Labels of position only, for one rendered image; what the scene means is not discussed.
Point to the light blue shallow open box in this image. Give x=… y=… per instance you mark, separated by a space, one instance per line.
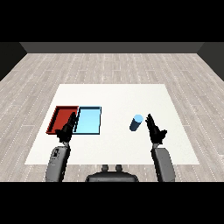
x=88 y=120

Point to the dark grey robot body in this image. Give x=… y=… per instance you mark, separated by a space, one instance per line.
x=112 y=175

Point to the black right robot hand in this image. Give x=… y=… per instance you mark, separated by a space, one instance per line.
x=155 y=131

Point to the red shallow open box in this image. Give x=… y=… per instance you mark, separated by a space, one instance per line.
x=60 y=119

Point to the small blue can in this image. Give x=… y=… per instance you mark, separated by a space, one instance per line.
x=136 y=123

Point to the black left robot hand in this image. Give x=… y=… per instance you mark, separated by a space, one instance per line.
x=66 y=131

